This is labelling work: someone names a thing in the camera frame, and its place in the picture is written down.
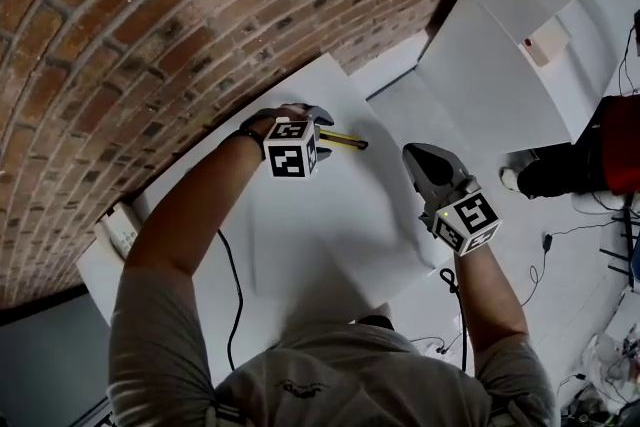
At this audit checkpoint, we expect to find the white power strip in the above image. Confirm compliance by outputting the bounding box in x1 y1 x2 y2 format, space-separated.
422 313 466 358

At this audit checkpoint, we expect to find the black floor stand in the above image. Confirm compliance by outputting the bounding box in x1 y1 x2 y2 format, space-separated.
598 208 640 289

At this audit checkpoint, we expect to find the white corded telephone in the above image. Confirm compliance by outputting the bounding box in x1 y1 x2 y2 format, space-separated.
93 205 145 262

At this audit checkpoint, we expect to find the white box with red dot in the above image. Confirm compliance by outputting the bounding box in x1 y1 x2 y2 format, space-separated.
518 19 572 67

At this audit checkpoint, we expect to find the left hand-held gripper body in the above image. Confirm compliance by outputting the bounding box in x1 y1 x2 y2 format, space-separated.
263 116 322 179

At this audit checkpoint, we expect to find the black power adapter with cable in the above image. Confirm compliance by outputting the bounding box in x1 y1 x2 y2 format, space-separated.
528 213 619 306

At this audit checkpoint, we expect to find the person's right forearm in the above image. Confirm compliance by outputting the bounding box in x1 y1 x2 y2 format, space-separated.
451 242 531 344

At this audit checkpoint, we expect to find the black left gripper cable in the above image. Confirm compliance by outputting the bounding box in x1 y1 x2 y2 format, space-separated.
216 228 245 372

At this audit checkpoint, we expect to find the clear plastic bag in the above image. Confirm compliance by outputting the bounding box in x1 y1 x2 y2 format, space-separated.
582 327 640 394

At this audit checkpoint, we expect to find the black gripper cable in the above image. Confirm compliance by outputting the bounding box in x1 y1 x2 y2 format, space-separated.
216 228 245 372
438 266 470 372

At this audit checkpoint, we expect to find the person's left hand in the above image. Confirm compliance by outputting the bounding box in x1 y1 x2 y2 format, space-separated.
243 102 312 137

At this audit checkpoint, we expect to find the white shelving unit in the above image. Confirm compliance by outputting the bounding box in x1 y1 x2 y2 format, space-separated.
365 0 640 155

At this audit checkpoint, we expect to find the white desk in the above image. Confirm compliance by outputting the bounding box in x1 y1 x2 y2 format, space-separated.
75 52 442 369

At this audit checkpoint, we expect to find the person's grey t-shirt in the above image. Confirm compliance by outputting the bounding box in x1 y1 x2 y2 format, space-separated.
107 259 557 427

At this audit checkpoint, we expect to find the person's left forearm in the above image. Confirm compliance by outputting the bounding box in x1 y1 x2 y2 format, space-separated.
122 130 265 277

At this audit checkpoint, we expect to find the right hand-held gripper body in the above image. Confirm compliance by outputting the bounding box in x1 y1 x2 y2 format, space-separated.
418 176 502 258

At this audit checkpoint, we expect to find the grey metal cabinet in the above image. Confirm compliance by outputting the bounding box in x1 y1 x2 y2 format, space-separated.
0 292 114 427

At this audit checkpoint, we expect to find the black strap buckle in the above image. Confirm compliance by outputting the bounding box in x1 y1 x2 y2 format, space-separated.
208 400 237 427

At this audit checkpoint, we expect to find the black wristband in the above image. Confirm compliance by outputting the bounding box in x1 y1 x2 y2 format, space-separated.
237 125 267 162

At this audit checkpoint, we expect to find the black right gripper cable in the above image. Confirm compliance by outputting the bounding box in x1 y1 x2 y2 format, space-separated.
438 266 470 372

